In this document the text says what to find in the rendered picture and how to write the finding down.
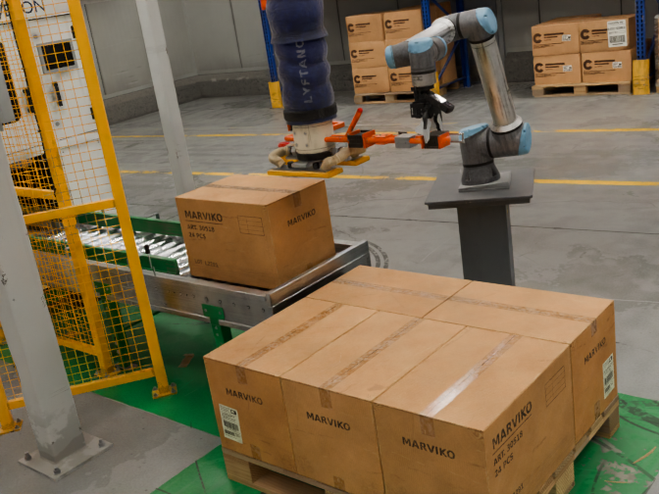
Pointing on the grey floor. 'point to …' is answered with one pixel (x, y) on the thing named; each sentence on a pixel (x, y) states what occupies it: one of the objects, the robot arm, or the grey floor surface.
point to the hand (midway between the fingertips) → (434, 137)
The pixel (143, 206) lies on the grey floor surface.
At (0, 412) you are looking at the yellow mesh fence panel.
